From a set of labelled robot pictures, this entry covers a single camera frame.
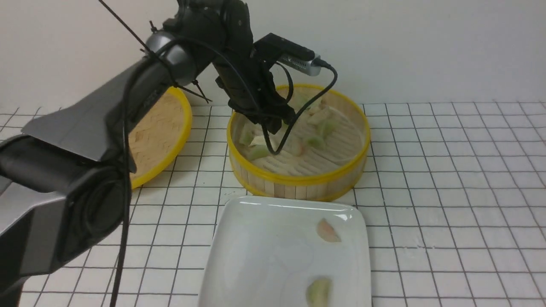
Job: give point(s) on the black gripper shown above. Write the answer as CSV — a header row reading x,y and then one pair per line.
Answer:
x,y
251,91

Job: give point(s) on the pinkish white dumpling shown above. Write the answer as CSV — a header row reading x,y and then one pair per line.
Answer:
x,y
327,232

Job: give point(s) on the green dumpling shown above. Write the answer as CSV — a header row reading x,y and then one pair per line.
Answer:
x,y
303,100
246,135
327,127
257,152
315,141
318,292

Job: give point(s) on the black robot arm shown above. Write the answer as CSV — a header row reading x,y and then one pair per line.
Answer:
x,y
65,179

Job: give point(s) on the white rectangular ceramic plate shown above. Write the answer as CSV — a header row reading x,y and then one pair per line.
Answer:
x,y
266,252

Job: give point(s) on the pale pink dumpling centre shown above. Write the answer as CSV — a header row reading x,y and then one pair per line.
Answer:
x,y
298,149

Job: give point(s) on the green dumpling back top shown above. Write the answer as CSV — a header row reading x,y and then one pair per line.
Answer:
x,y
303,100

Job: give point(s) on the yellow rimmed bamboo steamer basket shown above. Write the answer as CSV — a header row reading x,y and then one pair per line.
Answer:
x,y
322,175

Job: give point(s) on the yellow rimmed bamboo steamer lid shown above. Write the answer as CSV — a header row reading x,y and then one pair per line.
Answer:
x,y
157,139

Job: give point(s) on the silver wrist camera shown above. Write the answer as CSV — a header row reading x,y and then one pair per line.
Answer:
x,y
273,49

